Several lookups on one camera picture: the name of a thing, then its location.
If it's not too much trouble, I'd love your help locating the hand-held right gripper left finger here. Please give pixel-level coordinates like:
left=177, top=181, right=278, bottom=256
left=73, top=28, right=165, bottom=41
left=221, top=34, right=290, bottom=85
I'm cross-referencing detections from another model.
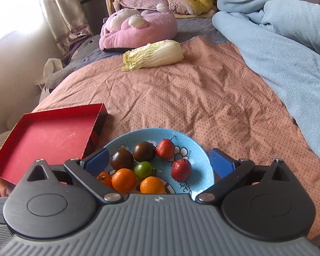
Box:
left=27, top=148, right=124, bottom=204

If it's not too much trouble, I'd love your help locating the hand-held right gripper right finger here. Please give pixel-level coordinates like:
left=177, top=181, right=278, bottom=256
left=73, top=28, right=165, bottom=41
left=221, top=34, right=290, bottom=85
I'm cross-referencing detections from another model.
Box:
left=197, top=148, right=292, bottom=202

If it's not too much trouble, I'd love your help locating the orange mandarin with stem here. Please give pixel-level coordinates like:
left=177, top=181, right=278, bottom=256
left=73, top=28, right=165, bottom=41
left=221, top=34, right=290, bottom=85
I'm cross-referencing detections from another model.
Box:
left=96, top=171, right=114, bottom=188

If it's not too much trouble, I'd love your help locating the dark brown tomato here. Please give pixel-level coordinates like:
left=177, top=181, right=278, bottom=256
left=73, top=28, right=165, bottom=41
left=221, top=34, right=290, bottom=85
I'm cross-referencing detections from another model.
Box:
left=133, top=141, right=156, bottom=163
left=110, top=149, right=134, bottom=170

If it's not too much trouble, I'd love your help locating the blue cartoon plate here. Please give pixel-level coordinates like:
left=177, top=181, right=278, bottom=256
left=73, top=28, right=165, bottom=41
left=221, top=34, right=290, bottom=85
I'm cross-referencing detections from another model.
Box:
left=96, top=128, right=215, bottom=202

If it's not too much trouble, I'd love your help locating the red radish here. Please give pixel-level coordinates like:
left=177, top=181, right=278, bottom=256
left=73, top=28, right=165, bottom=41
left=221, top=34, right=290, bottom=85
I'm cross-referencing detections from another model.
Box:
left=171, top=158, right=192, bottom=182
left=156, top=136, right=176, bottom=160

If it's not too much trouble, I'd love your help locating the green tomato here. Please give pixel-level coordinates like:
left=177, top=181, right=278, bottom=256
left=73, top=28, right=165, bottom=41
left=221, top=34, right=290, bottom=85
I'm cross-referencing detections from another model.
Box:
left=134, top=161, right=155, bottom=180

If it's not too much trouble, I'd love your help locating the red tray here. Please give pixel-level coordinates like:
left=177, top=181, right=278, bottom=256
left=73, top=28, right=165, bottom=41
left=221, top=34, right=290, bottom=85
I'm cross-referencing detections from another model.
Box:
left=0, top=103, right=108, bottom=186

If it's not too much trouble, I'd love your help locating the pink dotted bedspread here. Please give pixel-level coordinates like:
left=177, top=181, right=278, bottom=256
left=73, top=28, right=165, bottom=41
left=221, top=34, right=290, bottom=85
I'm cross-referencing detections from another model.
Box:
left=32, top=36, right=320, bottom=240

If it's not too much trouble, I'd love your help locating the grey plush toy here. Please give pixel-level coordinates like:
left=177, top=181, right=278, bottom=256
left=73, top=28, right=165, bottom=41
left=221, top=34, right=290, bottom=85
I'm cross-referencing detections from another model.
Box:
left=45, top=36, right=104, bottom=90

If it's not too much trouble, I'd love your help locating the white cloth bag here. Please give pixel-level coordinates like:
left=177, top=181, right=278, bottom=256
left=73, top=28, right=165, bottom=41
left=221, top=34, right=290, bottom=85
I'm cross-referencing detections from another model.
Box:
left=33, top=58, right=63, bottom=104

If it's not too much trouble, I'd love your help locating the napa cabbage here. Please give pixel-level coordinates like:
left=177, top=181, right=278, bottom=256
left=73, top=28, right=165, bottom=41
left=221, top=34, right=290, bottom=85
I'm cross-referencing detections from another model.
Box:
left=121, top=39, right=184, bottom=72

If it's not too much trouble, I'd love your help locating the light blue blanket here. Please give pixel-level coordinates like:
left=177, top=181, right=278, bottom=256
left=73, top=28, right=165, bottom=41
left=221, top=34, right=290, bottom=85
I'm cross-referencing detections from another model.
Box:
left=212, top=0, right=320, bottom=171

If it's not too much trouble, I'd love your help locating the pink plush toy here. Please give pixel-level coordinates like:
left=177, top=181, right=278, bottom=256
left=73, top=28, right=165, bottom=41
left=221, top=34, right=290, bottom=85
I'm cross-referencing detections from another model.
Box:
left=99, top=3, right=178, bottom=52

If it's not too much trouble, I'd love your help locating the grey bed sheet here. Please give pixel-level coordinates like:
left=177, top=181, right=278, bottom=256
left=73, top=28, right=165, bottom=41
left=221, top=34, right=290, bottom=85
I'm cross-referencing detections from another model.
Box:
left=77, top=15, right=230, bottom=64

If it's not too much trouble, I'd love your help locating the patterned beige curtain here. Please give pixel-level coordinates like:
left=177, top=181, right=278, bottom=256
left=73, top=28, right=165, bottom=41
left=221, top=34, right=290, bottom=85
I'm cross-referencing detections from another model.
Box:
left=37, top=0, right=94, bottom=50

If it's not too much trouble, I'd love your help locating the mauve fleece pillow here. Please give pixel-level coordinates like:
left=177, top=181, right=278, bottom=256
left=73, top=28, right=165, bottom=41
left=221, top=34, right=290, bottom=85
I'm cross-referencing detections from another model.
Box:
left=113, top=0, right=174, bottom=14

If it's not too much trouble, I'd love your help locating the bright window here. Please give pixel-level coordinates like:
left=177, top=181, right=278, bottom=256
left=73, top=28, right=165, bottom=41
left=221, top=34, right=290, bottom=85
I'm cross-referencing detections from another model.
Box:
left=0, top=0, right=47, bottom=46

